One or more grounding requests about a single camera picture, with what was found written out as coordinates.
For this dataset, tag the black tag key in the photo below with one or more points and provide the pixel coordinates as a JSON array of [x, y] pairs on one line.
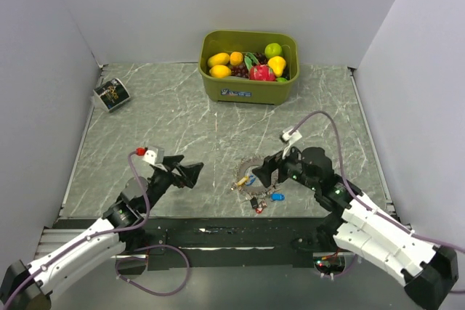
[[254, 203]]

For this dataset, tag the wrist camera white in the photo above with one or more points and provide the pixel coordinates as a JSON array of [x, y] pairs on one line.
[[152, 155], [289, 138]]

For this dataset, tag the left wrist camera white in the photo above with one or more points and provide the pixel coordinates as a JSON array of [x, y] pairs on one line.
[[152, 155]]

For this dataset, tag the dark red grapes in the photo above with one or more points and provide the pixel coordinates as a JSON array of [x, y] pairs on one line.
[[242, 71]]

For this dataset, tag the blue tag key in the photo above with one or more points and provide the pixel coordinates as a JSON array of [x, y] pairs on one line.
[[277, 197], [251, 180]]

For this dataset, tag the black printed can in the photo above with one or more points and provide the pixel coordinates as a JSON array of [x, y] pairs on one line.
[[111, 95]]

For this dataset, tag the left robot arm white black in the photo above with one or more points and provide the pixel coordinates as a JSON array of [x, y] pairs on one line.
[[120, 229]]

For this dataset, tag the yellow mango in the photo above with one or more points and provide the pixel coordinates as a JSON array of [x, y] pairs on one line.
[[222, 58], [220, 71]]

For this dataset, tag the yellow tag key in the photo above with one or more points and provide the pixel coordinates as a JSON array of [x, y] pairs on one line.
[[240, 182]]

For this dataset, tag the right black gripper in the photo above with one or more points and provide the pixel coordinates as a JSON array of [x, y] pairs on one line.
[[264, 173]]

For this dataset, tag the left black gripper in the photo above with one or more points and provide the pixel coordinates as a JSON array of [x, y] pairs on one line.
[[189, 172]]

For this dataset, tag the olive green plastic bin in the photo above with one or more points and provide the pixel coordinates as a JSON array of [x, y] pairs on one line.
[[235, 89]]

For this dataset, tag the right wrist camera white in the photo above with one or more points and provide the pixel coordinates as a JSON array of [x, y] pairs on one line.
[[289, 138]]

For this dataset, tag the yellow mango upper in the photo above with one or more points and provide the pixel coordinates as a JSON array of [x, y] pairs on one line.
[[222, 58]]

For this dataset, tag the yellow pear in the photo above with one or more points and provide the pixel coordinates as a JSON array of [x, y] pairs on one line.
[[278, 65]]

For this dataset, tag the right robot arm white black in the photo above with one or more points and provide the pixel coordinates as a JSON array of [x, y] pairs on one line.
[[426, 269]]

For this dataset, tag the yellow mango lower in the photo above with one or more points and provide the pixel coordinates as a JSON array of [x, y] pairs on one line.
[[220, 71]]

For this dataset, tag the metal keyring disc with rings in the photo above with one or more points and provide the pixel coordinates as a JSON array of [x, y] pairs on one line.
[[256, 190]]

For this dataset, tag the green apple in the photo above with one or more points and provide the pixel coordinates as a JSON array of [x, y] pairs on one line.
[[273, 50]]

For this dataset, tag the pink dragon fruit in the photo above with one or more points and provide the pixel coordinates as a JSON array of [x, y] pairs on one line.
[[261, 73]]

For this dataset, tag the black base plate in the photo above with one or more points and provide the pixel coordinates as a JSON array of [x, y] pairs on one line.
[[222, 242]]

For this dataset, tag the orange fruit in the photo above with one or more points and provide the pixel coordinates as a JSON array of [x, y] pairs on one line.
[[236, 58]]

